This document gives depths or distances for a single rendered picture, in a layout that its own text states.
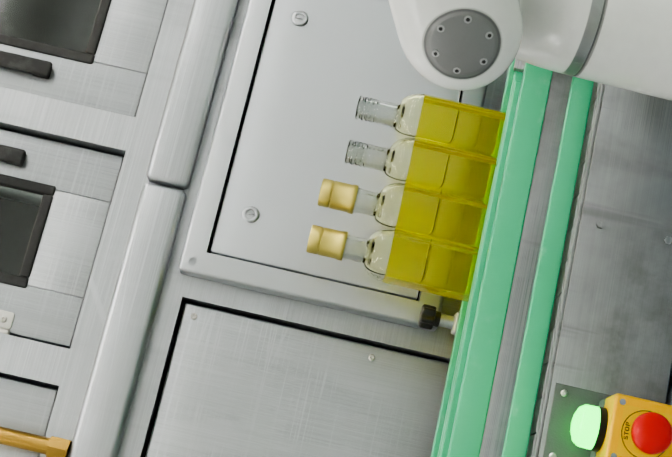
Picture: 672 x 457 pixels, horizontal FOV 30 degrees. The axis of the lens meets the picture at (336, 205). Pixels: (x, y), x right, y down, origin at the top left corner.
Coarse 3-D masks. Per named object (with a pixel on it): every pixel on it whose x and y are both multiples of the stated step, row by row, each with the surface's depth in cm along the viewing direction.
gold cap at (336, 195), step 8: (328, 184) 150; (336, 184) 150; (344, 184) 150; (320, 192) 149; (328, 192) 149; (336, 192) 149; (344, 192) 149; (352, 192) 149; (320, 200) 150; (328, 200) 149; (336, 200) 149; (344, 200) 149; (352, 200) 149; (336, 208) 150; (344, 208) 150; (352, 208) 150
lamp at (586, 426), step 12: (588, 408) 125; (600, 408) 126; (576, 420) 125; (588, 420) 124; (600, 420) 124; (576, 432) 125; (588, 432) 124; (600, 432) 124; (576, 444) 126; (588, 444) 125; (600, 444) 124
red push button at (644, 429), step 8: (640, 416) 121; (648, 416) 120; (656, 416) 120; (632, 424) 121; (640, 424) 120; (648, 424) 120; (656, 424) 120; (664, 424) 120; (632, 432) 120; (640, 432) 120; (648, 432) 120; (656, 432) 120; (664, 432) 120; (632, 440) 120; (640, 440) 120; (648, 440) 120; (656, 440) 120; (664, 440) 120; (640, 448) 120; (648, 448) 120; (656, 448) 120; (664, 448) 120
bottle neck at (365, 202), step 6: (360, 192) 150; (366, 192) 150; (372, 192) 150; (360, 198) 149; (366, 198) 150; (372, 198) 150; (360, 204) 150; (366, 204) 149; (372, 204) 149; (354, 210) 150; (360, 210) 150; (366, 210) 150; (372, 210) 150
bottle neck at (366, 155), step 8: (352, 144) 152; (360, 144) 152; (368, 144) 152; (352, 152) 151; (360, 152) 151; (368, 152) 151; (376, 152) 151; (384, 152) 151; (352, 160) 151; (360, 160) 151; (368, 160) 151; (376, 160) 151; (384, 160) 151; (376, 168) 152
